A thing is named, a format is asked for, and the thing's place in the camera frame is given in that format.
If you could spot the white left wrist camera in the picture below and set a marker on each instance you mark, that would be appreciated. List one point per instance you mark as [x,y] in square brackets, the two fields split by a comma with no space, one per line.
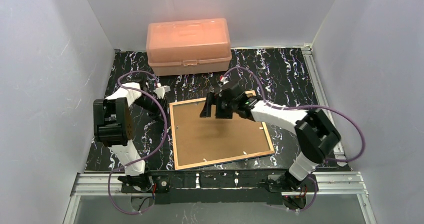
[161,90]

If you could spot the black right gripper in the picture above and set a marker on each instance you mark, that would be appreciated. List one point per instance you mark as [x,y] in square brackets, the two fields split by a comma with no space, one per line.
[216,102]

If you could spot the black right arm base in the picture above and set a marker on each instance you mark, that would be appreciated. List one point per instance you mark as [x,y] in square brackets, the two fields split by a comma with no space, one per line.
[291,187]

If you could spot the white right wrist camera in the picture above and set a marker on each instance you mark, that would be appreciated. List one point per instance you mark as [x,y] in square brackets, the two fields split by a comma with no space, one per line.
[223,80]

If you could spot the aluminium right side rail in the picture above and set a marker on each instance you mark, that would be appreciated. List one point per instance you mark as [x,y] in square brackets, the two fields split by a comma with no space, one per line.
[307,53]

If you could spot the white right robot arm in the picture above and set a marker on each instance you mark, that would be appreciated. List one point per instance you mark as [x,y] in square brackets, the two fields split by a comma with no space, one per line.
[316,134]

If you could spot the translucent pink plastic storage box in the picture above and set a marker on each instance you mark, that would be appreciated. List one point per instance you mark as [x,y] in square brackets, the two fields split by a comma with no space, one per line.
[188,47]

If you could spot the aluminium rail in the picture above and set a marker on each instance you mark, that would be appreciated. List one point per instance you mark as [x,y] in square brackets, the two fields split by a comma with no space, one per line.
[307,53]
[222,196]

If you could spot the aluminium front rail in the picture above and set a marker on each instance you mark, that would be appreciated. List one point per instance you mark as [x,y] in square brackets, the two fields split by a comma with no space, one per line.
[222,196]

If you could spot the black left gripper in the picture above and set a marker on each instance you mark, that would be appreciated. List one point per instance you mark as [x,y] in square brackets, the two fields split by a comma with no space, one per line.
[152,100]

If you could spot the blue wooden picture frame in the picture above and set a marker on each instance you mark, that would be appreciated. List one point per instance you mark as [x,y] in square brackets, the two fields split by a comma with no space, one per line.
[175,149]

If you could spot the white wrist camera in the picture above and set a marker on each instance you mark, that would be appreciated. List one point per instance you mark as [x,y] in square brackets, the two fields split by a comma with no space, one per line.
[161,90]
[223,80]

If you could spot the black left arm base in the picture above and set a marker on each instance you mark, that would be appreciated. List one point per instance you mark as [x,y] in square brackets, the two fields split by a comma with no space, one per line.
[144,188]

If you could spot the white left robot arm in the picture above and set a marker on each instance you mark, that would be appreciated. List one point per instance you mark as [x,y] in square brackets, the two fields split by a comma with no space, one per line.
[114,125]

